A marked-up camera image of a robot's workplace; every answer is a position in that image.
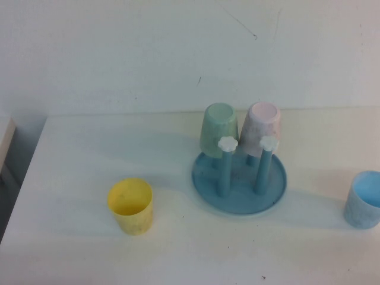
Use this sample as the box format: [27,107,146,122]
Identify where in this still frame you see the blue cup stand white caps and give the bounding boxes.
[191,136,288,215]

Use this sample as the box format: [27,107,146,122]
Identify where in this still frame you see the blue plastic cup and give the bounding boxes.
[343,170,380,230]

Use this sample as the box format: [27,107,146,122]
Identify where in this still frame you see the beige furniture edge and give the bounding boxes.
[0,116,16,179]

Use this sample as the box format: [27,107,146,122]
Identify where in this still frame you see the pink plastic cup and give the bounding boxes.
[239,102,282,157]

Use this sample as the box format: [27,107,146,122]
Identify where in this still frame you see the yellow plastic cup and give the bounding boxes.
[106,177,154,237]

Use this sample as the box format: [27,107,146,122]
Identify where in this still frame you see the green plastic cup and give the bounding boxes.
[199,102,239,159]

